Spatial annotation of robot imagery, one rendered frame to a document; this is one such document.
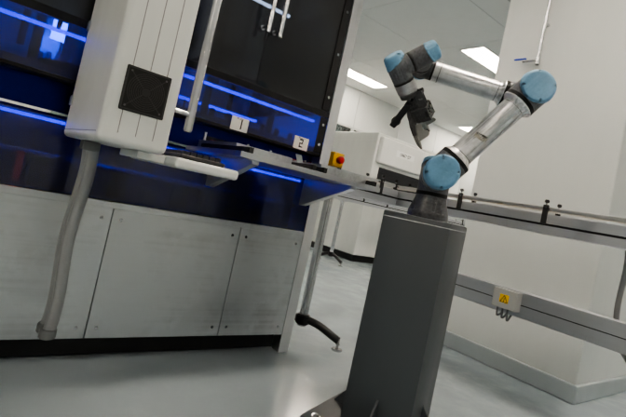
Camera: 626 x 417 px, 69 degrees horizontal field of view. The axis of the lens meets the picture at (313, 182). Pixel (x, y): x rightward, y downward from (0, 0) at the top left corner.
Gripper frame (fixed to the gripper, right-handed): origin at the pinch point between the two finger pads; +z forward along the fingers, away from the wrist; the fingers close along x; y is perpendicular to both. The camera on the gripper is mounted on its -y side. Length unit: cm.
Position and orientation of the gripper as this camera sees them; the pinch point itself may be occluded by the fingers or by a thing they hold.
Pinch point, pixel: (424, 141)
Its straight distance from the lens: 180.7
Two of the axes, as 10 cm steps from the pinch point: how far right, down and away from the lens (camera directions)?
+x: 3.9, -5.3, 7.6
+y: 8.0, -2.2, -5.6
